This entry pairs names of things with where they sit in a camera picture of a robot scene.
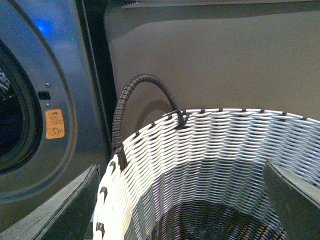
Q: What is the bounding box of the white woven laundry basket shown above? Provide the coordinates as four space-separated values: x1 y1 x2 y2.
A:
93 108 320 240

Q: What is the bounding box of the dark wrapped basket handle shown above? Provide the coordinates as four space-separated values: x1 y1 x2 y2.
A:
111 73 189 171

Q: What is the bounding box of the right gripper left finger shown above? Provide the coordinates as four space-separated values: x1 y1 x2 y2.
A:
0 164 100 240

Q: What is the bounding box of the orange warning sticker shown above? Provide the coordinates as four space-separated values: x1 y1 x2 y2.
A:
45 109 65 140

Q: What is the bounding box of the dark grey washing machine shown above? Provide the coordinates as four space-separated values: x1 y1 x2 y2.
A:
0 0 110 231

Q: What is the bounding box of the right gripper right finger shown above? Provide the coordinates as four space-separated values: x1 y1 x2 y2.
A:
262 161 320 240

